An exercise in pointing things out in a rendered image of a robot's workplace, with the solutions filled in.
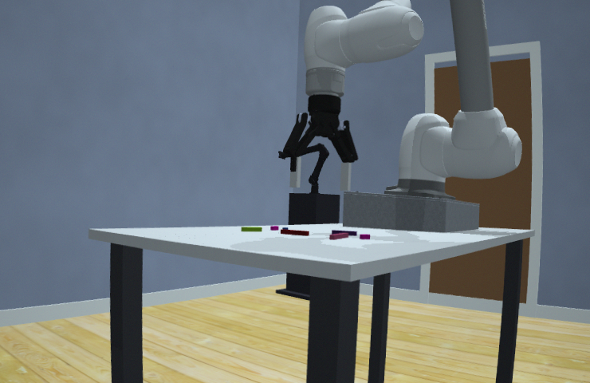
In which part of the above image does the purple rod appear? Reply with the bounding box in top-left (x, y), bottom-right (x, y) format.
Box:
top-left (332, 230), bottom-right (357, 236)

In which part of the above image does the pink rod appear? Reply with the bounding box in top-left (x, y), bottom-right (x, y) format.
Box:
top-left (329, 233), bottom-right (348, 240)

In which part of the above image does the dark red rod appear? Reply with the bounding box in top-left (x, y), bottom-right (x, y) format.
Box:
top-left (281, 229), bottom-right (309, 236)

